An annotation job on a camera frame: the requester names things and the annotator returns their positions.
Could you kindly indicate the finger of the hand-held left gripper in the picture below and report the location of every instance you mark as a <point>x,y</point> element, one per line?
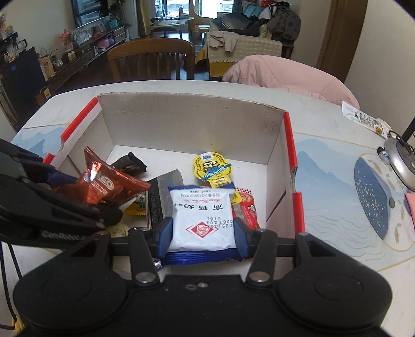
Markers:
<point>81,209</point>
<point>61,179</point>

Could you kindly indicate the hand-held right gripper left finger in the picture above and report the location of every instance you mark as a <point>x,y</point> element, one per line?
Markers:
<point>163,238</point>

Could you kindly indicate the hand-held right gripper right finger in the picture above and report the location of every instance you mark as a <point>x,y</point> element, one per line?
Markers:
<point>244,238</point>

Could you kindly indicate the red noodle snack packet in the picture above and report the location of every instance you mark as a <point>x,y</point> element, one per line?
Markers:
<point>248,210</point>

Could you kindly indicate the red-brown foil snack packet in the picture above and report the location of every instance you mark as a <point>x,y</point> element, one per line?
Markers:
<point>107,188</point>

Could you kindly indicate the pale yellow snack packet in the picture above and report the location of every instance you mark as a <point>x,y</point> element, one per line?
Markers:
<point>139,202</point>

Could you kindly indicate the white blue snack packet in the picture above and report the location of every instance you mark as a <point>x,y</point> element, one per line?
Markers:
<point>201,214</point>

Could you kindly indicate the black silver snack packet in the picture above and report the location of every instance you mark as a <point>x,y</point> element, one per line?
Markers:
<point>162,191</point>

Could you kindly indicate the dark brown snack packet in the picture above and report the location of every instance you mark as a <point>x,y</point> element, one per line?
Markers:
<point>129,167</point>

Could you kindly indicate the yellow cartoon snack packet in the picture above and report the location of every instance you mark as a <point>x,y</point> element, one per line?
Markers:
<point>212,168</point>

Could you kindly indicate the red cardboard box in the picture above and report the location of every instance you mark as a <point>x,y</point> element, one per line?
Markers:
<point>194,123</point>

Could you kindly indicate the brown paper bag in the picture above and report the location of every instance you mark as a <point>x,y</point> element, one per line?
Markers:
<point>43,95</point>

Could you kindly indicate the blue printed table mat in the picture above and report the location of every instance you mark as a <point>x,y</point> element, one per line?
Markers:
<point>324,181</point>

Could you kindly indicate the yellow paper bag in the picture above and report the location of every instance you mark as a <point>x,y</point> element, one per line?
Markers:
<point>47,66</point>

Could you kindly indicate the black cabinet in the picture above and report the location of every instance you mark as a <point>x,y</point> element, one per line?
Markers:
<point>19,68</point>

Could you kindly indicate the dark wooden television cabinet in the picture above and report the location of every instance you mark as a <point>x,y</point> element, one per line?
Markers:
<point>84,58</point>

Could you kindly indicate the pink flower bouquet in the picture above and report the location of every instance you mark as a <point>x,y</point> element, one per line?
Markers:
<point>68,39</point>

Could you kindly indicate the pink kettlebell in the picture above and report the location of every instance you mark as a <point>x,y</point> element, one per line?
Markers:
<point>106,40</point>

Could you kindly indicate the wooden dining chair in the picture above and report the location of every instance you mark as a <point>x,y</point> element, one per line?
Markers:
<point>149,53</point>

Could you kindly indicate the pink jacket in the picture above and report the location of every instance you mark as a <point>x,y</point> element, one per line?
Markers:
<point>285,76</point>

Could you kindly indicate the white printed packet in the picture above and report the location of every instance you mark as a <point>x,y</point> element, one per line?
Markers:
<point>363,118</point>

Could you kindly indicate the pink paper packet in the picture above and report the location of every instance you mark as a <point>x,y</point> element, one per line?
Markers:
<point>411,207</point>

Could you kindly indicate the television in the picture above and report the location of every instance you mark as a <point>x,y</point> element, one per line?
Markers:
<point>89,11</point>

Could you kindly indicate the grey desk lamp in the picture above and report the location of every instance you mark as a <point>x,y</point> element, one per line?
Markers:
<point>400,158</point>

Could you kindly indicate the oval coffee table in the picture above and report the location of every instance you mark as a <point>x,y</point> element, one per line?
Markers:
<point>170,23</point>

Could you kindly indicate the sofa with white cover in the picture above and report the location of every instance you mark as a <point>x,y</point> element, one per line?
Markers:
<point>256,48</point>

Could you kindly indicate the pile of clothes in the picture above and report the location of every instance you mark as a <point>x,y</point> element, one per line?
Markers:
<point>285,22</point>

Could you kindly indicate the wooden door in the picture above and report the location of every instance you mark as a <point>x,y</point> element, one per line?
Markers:
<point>340,35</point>

